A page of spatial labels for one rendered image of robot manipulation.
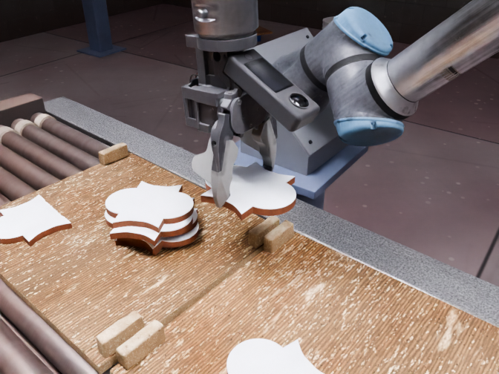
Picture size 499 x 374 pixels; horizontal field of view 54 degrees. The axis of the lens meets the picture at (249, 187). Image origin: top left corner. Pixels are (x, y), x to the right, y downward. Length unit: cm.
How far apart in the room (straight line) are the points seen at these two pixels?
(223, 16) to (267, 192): 23
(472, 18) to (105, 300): 65
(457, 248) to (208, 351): 192
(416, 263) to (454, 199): 200
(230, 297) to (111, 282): 17
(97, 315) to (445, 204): 225
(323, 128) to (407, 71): 31
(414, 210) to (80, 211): 200
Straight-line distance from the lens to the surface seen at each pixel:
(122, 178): 95
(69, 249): 79
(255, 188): 65
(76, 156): 110
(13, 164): 112
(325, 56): 97
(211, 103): 60
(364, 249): 80
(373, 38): 95
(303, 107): 55
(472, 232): 256
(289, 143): 105
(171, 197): 77
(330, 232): 82
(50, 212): 87
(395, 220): 252
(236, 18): 56
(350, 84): 91
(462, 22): 81
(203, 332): 63
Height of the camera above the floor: 141
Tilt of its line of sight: 32 degrees down
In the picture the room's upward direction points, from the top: straight up
